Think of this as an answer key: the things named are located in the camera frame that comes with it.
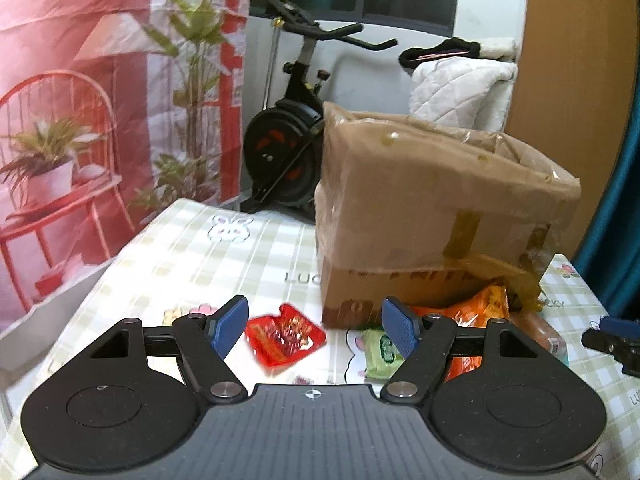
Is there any red snack packet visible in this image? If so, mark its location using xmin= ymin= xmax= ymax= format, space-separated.
xmin=244 ymin=303 xmax=328 ymax=372

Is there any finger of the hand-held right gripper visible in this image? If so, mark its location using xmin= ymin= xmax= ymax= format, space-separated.
xmin=581 ymin=329 xmax=640 ymax=379
xmin=601 ymin=315 xmax=640 ymax=334

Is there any black exercise bike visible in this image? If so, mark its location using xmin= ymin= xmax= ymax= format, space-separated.
xmin=242 ymin=0 xmax=401 ymax=222

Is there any red wire plant stand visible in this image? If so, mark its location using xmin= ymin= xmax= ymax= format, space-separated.
xmin=0 ymin=0 xmax=254 ymax=343

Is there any checked bunny print tablecloth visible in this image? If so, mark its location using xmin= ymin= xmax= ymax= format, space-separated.
xmin=0 ymin=197 xmax=640 ymax=480

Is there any clear wrapped snack packet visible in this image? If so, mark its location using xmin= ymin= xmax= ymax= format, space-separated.
xmin=510 ymin=310 xmax=569 ymax=362

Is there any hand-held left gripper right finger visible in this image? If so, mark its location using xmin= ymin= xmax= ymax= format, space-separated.
xmin=381 ymin=297 xmax=543 ymax=404

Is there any white quilted blanket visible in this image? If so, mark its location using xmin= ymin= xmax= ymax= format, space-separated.
xmin=407 ymin=57 xmax=519 ymax=134

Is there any orange snack packet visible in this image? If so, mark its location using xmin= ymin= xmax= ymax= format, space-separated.
xmin=407 ymin=284 xmax=512 ymax=382

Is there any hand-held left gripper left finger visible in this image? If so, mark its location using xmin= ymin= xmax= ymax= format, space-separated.
xmin=90 ymin=295 xmax=249 ymax=404

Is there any green snack packet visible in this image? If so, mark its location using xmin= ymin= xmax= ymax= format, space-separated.
xmin=361 ymin=327 xmax=407 ymax=382

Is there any taped cardboard box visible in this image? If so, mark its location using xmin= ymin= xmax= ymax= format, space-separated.
xmin=314 ymin=101 xmax=582 ymax=332

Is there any black garment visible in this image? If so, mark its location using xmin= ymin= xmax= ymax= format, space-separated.
xmin=398 ymin=37 xmax=482 ymax=69

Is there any wooden panel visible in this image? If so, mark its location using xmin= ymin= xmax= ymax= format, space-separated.
xmin=502 ymin=0 xmax=640 ymax=261

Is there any teal curtain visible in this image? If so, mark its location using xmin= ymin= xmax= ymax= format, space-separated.
xmin=571 ymin=125 xmax=640 ymax=319

